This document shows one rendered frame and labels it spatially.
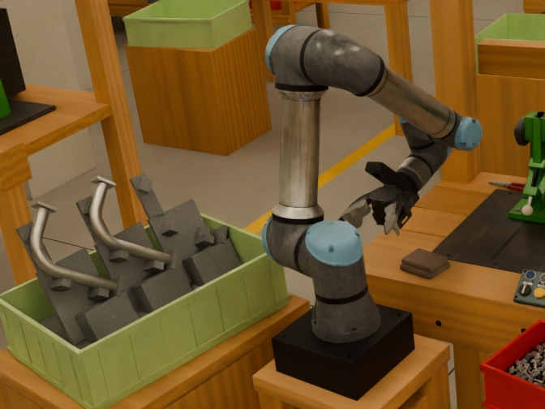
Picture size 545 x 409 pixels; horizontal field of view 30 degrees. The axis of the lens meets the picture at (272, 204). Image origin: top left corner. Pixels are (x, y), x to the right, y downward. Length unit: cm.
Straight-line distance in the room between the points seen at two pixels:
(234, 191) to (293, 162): 317
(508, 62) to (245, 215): 241
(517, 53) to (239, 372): 116
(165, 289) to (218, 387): 29
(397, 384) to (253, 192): 319
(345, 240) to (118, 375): 64
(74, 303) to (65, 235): 268
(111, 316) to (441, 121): 94
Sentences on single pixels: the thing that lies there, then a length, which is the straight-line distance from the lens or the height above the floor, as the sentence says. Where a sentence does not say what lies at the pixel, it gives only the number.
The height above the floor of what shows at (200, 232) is 96.
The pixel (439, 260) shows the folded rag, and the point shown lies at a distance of 251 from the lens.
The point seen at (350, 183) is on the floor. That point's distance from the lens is 526.
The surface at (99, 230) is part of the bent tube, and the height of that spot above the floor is 108.
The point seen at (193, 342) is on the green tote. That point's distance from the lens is 250.
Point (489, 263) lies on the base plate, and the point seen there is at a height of 90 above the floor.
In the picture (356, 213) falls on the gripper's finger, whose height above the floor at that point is 110.
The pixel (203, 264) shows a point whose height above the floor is 90.
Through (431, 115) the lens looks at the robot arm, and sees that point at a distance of 225.
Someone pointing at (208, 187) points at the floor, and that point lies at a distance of 546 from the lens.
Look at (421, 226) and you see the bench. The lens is 280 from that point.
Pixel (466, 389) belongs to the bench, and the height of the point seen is 14.
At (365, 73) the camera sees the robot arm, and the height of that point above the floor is 149.
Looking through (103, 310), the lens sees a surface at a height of 92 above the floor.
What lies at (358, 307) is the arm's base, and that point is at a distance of 218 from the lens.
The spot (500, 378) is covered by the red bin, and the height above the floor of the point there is 91.
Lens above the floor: 213
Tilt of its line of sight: 24 degrees down
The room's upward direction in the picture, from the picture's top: 8 degrees counter-clockwise
